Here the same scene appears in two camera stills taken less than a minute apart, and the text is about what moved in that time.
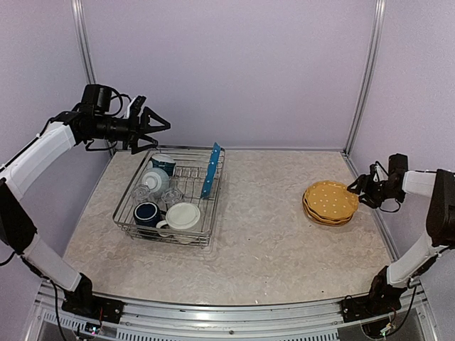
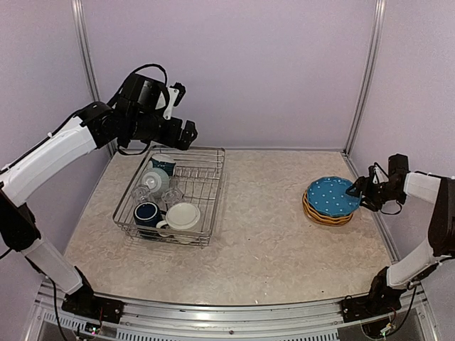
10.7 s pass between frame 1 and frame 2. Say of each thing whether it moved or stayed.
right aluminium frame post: stayed
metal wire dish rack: stayed
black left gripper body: moved
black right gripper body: stayed
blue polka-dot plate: moved
